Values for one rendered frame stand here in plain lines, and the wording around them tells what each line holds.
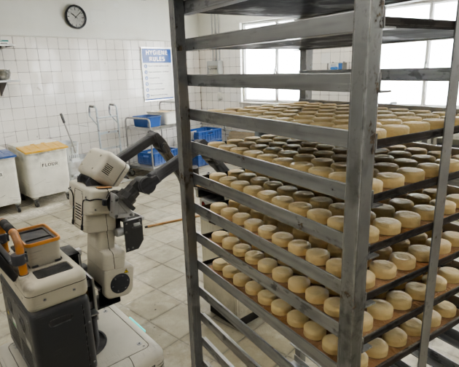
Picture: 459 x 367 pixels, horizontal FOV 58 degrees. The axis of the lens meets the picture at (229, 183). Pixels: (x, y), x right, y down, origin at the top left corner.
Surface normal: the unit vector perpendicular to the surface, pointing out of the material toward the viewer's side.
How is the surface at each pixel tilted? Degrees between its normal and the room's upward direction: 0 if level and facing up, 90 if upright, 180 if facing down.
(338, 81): 90
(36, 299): 90
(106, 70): 90
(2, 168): 91
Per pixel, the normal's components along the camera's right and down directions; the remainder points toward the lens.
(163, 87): 0.75, 0.15
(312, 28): -0.84, 0.17
